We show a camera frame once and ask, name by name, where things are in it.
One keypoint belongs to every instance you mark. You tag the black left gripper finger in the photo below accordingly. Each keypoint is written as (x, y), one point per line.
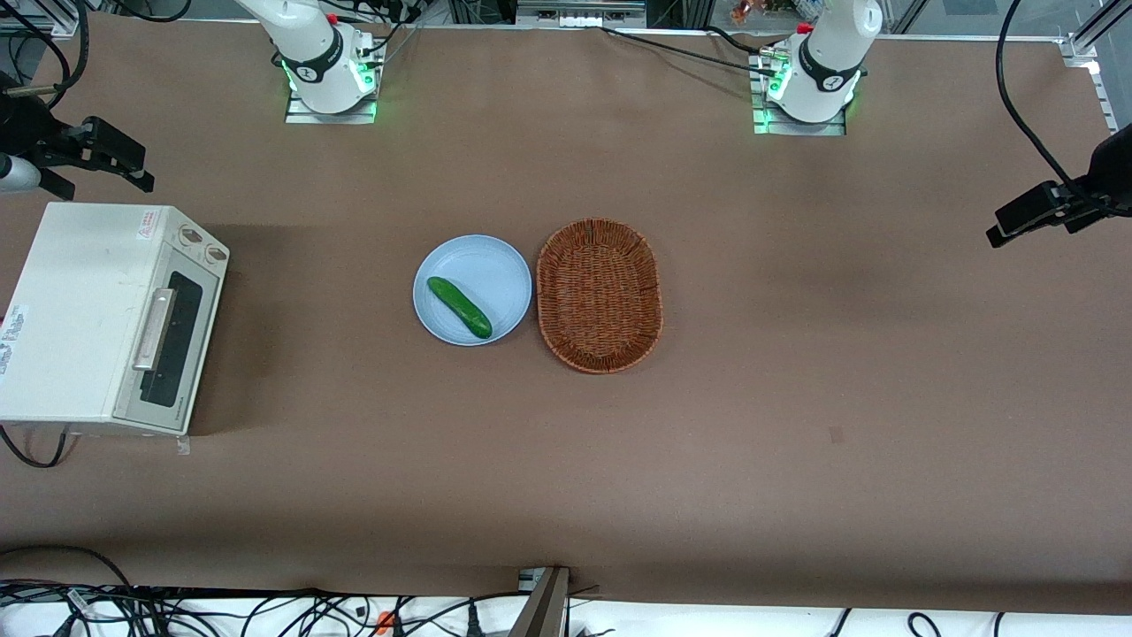
(1026, 212)
(1084, 221)

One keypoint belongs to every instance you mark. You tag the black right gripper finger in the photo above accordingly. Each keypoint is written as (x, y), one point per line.
(57, 182)
(115, 146)

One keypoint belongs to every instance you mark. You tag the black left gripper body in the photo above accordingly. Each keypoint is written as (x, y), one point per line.
(1111, 174)

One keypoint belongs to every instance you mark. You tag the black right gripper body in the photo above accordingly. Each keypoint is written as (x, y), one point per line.
(28, 126)

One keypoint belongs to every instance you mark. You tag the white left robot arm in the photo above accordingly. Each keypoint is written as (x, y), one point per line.
(827, 62)

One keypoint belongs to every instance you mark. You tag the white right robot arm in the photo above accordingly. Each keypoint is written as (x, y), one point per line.
(318, 66)

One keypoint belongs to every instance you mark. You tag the beige oven knob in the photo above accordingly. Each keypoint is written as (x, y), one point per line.
(188, 234)
(213, 254)

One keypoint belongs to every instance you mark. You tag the white toaster oven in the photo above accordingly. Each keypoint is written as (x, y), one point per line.
(75, 310)

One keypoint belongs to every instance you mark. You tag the clear tape piece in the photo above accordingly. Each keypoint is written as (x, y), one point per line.
(183, 444)

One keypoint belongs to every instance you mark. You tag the green cucumber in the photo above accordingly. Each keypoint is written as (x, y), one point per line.
(460, 307)

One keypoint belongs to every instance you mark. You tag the light blue plate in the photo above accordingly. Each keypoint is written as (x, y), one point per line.
(486, 274)

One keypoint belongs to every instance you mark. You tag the brown wicker basket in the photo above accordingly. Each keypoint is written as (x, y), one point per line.
(600, 296)

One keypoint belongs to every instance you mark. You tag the white power strip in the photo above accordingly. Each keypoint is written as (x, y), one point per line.
(579, 16)

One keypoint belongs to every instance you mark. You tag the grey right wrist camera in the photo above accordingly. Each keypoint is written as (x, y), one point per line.
(16, 174)

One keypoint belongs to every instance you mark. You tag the aluminium frame profile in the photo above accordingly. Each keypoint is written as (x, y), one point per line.
(1089, 66)

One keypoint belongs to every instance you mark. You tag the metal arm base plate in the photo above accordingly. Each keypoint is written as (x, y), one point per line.
(305, 117)
(800, 129)

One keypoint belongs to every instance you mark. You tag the grey camera stand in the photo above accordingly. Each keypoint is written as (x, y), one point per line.
(541, 610)

